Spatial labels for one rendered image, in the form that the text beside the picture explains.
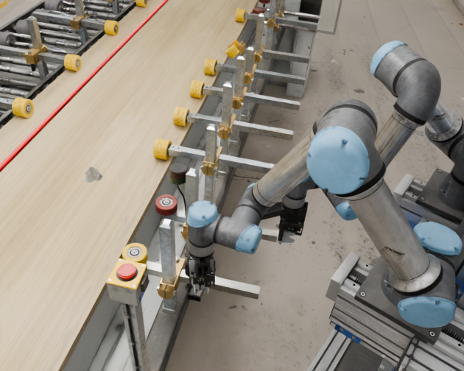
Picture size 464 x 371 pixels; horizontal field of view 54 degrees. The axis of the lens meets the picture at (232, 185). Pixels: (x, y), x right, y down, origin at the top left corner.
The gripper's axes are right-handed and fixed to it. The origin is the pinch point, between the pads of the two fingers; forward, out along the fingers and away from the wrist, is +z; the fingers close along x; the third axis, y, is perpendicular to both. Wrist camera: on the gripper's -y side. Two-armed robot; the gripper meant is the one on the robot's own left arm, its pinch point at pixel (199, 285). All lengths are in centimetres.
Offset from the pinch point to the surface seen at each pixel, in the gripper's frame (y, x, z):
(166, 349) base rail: 9.9, -11.3, 18.7
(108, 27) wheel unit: -179, -37, -7
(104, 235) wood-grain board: -22.1, -29.6, -1.3
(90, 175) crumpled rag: -51, -37, -3
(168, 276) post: -3.3, -9.5, -1.2
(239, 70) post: -97, 26, -22
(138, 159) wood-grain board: -62, -19, -1
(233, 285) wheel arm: -1.0, 10.8, 3.3
